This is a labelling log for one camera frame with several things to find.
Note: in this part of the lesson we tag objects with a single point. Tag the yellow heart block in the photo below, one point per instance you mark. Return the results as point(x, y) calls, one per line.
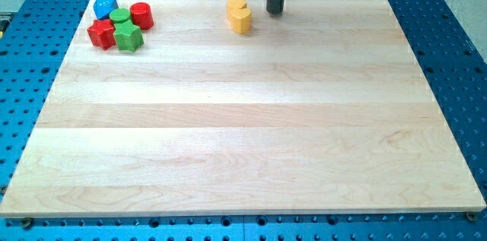
point(241, 20)

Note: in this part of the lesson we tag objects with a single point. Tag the light wooden board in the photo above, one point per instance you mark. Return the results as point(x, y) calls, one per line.
point(323, 110)

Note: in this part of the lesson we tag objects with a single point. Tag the yellow crescent block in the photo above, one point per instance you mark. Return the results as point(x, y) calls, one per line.
point(234, 4)

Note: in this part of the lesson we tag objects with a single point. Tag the green star block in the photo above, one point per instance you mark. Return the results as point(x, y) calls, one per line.
point(128, 36)

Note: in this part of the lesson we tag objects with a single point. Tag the red cylinder block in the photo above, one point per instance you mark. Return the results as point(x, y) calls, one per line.
point(141, 15)

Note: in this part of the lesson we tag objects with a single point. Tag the green cylinder block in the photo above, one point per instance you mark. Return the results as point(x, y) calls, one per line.
point(120, 15)

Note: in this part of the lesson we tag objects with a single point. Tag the red star block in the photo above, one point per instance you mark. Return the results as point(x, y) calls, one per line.
point(101, 33)

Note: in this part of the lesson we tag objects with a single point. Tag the blue faceted block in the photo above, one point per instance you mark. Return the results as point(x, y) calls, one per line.
point(103, 8)

